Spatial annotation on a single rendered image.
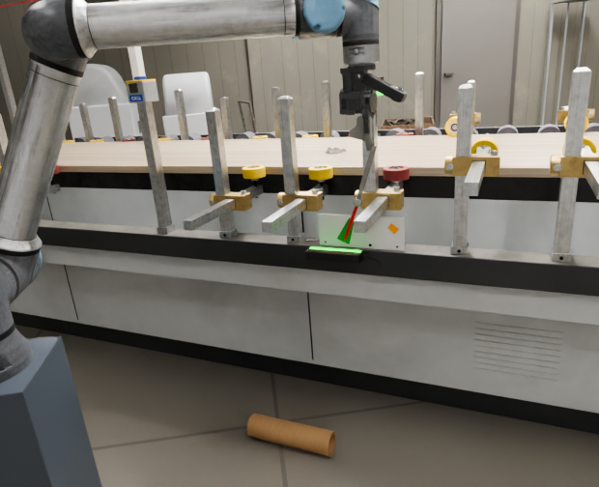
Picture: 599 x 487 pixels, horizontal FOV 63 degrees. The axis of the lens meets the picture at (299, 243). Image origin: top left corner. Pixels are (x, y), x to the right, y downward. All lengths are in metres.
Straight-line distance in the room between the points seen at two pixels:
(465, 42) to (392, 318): 5.82
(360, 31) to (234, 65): 5.45
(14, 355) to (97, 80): 5.05
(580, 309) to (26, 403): 1.37
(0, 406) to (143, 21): 0.87
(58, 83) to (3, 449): 0.83
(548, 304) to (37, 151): 1.35
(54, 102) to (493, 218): 1.24
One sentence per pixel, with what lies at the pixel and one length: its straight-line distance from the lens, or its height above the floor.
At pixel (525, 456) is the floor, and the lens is 1.84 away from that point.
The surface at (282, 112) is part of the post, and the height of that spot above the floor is 1.10.
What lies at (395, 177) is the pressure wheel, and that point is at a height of 0.88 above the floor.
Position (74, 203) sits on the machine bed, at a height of 0.73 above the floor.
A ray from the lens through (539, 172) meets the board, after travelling 1.56.
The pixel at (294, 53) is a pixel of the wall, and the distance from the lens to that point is 6.71.
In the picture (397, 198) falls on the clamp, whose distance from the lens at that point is 1.39.
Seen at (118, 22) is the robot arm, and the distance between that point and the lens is 1.11.
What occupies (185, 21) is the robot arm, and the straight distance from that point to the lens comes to 1.10.
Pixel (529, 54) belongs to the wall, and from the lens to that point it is 7.77.
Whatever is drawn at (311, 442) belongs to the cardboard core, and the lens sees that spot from 1.73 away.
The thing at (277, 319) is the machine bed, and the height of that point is 0.28.
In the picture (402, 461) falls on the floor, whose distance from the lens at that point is 1.75.
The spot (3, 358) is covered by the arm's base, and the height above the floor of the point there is 0.65.
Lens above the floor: 1.21
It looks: 19 degrees down
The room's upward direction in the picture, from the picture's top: 4 degrees counter-clockwise
